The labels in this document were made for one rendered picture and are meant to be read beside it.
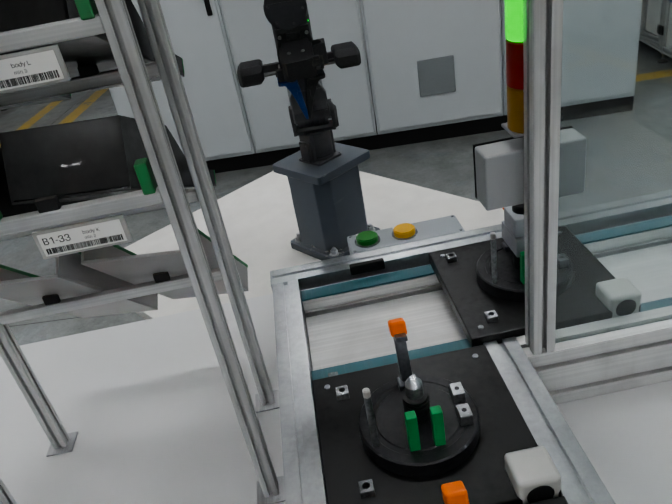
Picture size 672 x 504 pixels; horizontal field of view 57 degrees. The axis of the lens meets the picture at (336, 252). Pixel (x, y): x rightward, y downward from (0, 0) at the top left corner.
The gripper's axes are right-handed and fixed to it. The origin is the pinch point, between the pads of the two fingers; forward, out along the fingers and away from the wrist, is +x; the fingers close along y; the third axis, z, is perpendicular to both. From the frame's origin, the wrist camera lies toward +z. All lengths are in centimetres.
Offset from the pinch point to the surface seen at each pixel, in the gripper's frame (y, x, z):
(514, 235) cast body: 25.5, 19.3, 21.7
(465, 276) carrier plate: 19.3, 28.1, 16.6
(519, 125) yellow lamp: 22.1, -1.7, 33.0
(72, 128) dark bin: -24.1, -11.2, 34.4
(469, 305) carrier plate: 17.7, 28.2, 24.0
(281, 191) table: -9, 39, -54
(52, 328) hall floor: -130, 124, -147
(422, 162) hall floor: 68, 123, -247
